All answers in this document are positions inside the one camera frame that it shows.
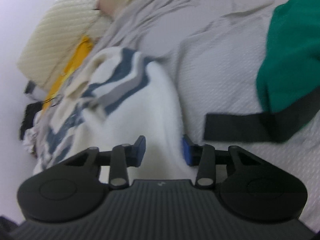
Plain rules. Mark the white blue striped sweater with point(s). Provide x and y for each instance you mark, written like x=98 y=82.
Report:
x=117 y=96

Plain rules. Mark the green garment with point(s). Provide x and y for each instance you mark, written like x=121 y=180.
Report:
x=290 y=69

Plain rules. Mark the white clothes pile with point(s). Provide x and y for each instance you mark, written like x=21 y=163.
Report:
x=30 y=133

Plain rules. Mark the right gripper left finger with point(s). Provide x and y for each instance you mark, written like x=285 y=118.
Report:
x=122 y=157

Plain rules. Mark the cream quilted headboard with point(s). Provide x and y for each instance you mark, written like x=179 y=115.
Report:
x=55 y=38

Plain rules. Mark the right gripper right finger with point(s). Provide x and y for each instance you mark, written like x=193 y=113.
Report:
x=202 y=157

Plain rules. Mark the black clothes pile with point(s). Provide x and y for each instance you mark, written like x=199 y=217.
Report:
x=28 y=119

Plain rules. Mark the black wall socket strip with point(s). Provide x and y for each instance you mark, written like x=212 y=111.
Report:
x=29 y=87

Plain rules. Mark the yellow pillow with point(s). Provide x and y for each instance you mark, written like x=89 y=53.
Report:
x=82 y=50

